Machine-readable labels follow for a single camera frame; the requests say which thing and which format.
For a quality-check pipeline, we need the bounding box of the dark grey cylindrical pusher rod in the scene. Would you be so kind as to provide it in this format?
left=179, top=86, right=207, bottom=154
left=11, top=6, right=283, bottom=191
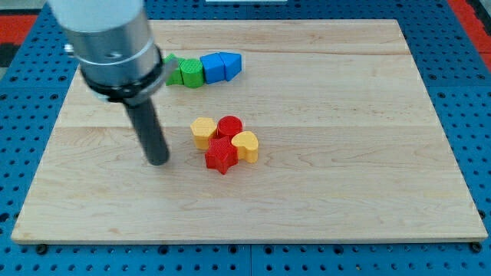
left=124, top=98, right=170, bottom=166

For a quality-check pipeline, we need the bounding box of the yellow heart block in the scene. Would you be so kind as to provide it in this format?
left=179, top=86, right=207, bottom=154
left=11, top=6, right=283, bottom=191
left=231, top=131, right=259, bottom=163

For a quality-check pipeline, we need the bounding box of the blue cube block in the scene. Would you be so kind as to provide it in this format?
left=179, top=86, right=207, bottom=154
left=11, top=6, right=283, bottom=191
left=199, top=53, right=226, bottom=84

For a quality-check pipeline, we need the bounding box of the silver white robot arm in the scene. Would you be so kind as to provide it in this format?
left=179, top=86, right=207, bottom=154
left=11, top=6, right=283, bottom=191
left=48, top=0, right=179, bottom=166

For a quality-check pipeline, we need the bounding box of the light wooden board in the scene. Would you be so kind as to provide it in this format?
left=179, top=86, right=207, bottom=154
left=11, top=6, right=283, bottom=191
left=12, top=19, right=488, bottom=245

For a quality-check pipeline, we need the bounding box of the green cylinder block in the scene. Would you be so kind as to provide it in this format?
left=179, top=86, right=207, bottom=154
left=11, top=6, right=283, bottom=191
left=180, top=58, right=204, bottom=88

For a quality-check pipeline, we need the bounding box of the red star block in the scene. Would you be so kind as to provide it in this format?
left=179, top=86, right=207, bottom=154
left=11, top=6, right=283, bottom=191
left=205, top=137, right=239, bottom=175

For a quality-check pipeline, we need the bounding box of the red cylinder block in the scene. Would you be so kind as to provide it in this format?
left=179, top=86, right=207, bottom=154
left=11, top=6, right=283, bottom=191
left=216, top=116, right=243, bottom=140

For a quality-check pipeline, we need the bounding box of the yellow hexagon block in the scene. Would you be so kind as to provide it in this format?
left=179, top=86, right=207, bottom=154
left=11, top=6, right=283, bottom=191
left=190, top=117, right=217, bottom=150

